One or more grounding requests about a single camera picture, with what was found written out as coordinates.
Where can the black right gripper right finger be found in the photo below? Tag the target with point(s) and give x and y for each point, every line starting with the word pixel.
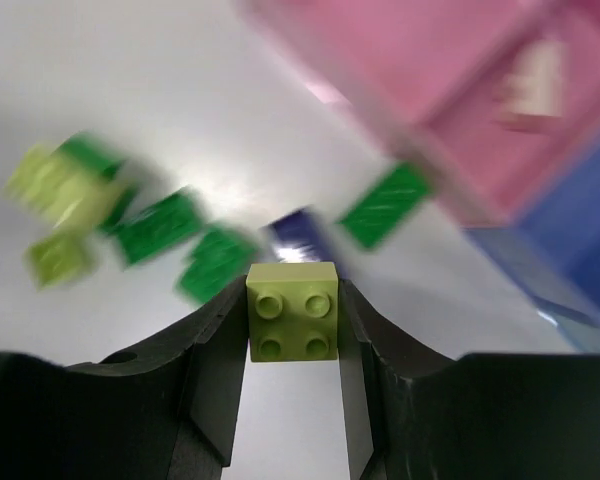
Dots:
pixel 413 413

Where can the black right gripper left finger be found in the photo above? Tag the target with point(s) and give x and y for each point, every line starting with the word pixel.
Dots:
pixel 163 408

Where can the lime green square lego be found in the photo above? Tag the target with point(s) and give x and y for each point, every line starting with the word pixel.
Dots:
pixel 293 311

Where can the dark blue lego brick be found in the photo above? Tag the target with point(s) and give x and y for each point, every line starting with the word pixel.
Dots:
pixel 299 237

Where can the green lego brick with studs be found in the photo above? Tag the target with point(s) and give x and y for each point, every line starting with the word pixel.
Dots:
pixel 222 254

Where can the lime green small lego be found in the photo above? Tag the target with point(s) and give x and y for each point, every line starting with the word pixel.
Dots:
pixel 58 259

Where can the green lego brick upside down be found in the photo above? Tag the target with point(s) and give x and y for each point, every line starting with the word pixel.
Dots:
pixel 159 227

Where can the blue plastic container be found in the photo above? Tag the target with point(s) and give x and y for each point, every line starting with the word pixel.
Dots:
pixel 552 252

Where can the lime and green lego stack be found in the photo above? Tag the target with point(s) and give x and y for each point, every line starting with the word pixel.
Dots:
pixel 76 185

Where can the pink plastic container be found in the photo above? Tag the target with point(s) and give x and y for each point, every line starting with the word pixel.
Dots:
pixel 434 73

